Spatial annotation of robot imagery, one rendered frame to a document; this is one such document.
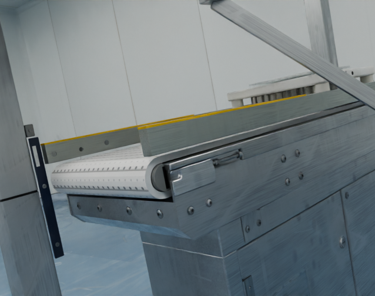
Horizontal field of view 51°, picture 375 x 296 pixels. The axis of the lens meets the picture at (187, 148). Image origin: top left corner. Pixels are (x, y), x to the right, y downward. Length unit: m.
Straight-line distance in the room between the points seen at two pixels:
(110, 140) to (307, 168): 0.34
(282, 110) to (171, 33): 4.00
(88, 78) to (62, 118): 0.83
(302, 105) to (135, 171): 0.33
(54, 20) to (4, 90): 5.35
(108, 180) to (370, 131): 0.59
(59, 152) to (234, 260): 0.33
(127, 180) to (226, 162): 0.13
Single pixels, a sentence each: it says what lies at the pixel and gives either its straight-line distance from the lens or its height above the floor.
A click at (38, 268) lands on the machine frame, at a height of 0.75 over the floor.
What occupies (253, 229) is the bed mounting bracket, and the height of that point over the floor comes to 0.75.
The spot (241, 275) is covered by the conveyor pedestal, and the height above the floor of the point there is 0.69.
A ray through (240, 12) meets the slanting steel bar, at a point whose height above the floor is 1.07.
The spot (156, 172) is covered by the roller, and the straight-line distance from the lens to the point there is 0.45.
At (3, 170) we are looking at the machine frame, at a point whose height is 0.91.
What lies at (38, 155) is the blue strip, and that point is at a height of 0.92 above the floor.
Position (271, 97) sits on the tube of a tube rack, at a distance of 0.90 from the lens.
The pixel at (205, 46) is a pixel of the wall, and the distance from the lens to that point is 4.33.
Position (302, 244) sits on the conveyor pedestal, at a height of 0.67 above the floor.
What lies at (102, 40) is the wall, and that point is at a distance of 5.30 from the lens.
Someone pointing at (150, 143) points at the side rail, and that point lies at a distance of 0.43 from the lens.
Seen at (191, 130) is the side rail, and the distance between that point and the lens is 0.47.
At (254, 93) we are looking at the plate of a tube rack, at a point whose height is 0.96.
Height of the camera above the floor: 0.94
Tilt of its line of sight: 5 degrees down
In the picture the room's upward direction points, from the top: 11 degrees counter-clockwise
